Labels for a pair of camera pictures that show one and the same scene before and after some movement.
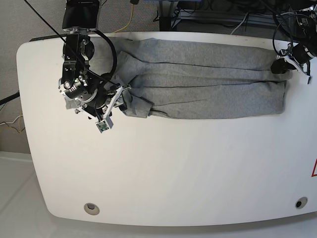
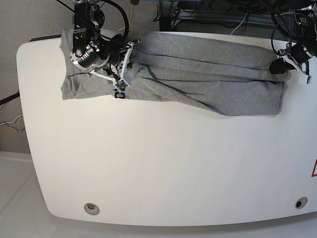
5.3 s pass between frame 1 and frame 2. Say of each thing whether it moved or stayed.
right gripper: moved
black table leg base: stayed
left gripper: stayed
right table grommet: stayed
